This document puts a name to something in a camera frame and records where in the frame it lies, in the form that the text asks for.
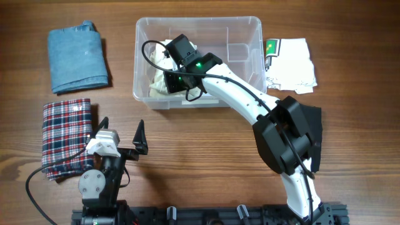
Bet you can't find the cream garment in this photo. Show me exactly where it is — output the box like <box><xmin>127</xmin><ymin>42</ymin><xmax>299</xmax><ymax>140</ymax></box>
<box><xmin>149</xmin><ymin>44</ymin><xmax>186</xmax><ymax>98</ymax></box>

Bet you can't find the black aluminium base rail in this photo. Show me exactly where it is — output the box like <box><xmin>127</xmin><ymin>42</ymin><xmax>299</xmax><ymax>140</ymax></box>
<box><xmin>71</xmin><ymin>202</ymin><xmax>349</xmax><ymax>225</ymax></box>

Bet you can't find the clear plastic storage bin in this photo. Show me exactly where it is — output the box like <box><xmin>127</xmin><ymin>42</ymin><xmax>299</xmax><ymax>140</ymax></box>
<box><xmin>132</xmin><ymin>16</ymin><xmax>268</xmax><ymax>110</ymax></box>

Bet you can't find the folded red plaid shirt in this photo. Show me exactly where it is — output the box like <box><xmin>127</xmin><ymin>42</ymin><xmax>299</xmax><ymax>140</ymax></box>
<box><xmin>41</xmin><ymin>98</ymin><xmax>94</xmax><ymax>181</ymax></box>

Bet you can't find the black garment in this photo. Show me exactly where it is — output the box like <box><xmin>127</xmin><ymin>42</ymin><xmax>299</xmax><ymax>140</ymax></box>
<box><xmin>301</xmin><ymin>104</ymin><xmax>323</xmax><ymax>173</ymax></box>

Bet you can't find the white printed t-shirt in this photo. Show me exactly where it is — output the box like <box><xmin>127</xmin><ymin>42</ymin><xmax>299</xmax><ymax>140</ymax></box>
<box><xmin>265</xmin><ymin>38</ymin><xmax>318</xmax><ymax>94</ymax></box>

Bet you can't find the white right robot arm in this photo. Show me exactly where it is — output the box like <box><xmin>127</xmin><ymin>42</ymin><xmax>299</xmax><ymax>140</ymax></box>
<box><xmin>141</xmin><ymin>34</ymin><xmax>322</xmax><ymax>224</ymax></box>

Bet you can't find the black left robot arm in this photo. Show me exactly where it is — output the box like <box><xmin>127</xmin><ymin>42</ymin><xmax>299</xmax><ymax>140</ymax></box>
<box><xmin>71</xmin><ymin>148</ymin><xmax>139</xmax><ymax>225</ymax></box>

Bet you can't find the folded blue denim garment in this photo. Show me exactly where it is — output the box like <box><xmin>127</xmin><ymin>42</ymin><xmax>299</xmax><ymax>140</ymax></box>
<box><xmin>47</xmin><ymin>21</ymin><xmax>109</xmax><ymax>94</ymax></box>

